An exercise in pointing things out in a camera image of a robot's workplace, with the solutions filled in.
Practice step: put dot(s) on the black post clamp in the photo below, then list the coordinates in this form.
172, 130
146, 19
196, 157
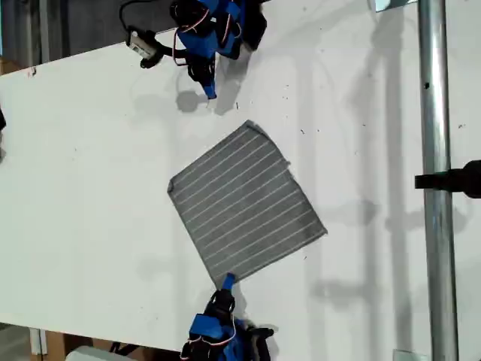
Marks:
458, 180

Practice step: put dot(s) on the black object at table edge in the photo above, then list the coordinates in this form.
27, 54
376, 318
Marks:
2, 120

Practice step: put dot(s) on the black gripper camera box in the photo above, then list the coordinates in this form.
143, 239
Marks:
137, 44
261, 332

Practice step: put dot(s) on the white table leg bracket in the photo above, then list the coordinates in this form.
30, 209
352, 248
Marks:
37, 340

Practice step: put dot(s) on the steel post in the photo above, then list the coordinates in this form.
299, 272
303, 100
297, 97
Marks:
436, 244

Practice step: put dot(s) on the white plastic object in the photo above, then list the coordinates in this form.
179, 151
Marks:
90, 355

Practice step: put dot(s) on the grey striped towel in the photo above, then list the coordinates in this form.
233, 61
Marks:
244, 203

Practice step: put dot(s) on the short black camera stalk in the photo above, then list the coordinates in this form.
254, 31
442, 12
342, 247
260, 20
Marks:
167, 48

